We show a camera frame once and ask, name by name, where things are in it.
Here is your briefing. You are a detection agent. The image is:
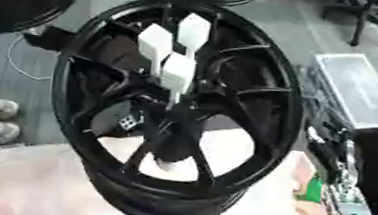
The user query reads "thin white cable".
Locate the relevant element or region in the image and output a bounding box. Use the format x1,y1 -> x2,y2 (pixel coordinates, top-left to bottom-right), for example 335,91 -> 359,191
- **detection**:
2,31 -> 60,83

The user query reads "white pin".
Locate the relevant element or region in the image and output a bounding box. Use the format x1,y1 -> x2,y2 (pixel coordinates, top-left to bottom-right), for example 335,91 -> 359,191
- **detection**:
173,11 -> 215,61
132,21 -> 177,79
155,50 -> 201,114

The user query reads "black wheel stand bracket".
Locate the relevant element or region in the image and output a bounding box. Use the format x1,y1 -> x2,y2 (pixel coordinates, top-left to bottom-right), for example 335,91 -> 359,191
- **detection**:
20,23 -> 78,54

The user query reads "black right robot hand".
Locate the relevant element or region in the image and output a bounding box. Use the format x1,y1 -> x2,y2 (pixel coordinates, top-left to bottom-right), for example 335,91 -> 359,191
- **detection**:
299,120 -> 356,185

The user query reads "black spoked wheel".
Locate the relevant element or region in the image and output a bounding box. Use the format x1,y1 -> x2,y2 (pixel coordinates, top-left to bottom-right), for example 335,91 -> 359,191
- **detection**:
37,0 -> 318,215

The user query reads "grey equipment case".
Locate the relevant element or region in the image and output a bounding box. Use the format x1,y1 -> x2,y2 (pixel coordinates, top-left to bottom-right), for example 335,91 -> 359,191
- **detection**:
296,47 -> 378,133

